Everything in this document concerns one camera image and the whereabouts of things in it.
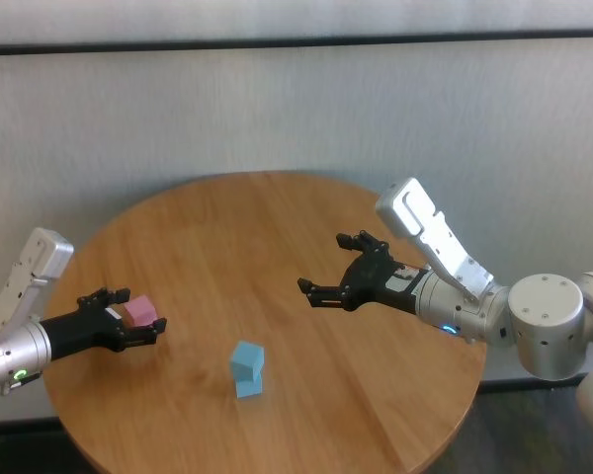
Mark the pink building block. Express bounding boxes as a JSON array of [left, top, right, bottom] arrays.
[[123, 294, 158, 328]]

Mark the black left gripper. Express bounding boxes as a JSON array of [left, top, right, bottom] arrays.
[[39, 287, 168, 360]]

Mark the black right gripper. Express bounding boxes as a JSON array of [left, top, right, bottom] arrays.
[[297, 230, 429, 315]]

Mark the black wall rail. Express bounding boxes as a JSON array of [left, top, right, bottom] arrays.
[[0, 28, 593, 56]]

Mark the light blue building block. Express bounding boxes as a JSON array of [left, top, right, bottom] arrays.
[[229, 340, 266, 382], [235, 372, 264, 401]]

